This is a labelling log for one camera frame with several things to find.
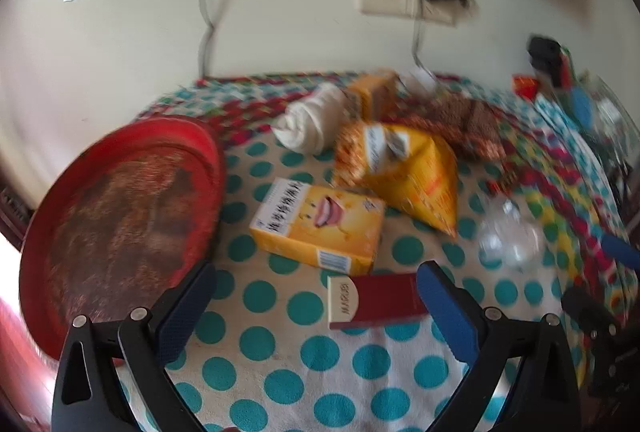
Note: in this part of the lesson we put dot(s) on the rolled white sock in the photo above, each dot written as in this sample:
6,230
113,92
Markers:
310,122

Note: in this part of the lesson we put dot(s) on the yellow snack bag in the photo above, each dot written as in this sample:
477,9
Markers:
420,182

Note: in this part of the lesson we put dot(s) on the polka dot blanket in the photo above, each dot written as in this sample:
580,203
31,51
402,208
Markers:
300,362

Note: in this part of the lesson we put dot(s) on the clear plastic wrapper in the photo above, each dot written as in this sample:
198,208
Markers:
510,237

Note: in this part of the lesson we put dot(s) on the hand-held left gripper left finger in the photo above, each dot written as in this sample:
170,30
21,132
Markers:
186,312

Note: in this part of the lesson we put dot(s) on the round red tray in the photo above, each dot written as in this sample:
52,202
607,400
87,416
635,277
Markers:
125,222

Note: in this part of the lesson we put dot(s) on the dark red cigarette box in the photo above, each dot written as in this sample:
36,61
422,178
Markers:
385,297

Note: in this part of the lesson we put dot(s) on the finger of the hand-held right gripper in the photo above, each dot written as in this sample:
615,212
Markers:
622,251

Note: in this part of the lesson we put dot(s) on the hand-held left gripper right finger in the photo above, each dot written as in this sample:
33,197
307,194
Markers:
450,312

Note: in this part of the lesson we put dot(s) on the blue plastic bag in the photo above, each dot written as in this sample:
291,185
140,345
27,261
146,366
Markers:
581,106

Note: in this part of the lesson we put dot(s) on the black clamp mount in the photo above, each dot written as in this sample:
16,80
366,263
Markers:
544,57

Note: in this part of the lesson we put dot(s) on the beige wall power socket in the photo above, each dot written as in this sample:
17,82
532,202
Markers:
440,15

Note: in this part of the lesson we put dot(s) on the green box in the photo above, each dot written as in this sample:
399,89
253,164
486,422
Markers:
566,67

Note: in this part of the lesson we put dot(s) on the brown patterned packet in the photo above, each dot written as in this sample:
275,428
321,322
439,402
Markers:
465,127

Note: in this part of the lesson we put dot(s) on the red packet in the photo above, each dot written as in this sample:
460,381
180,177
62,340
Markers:
526,86

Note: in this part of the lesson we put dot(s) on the yellow medicine box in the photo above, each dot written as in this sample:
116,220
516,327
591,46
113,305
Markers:
372,95
320,222

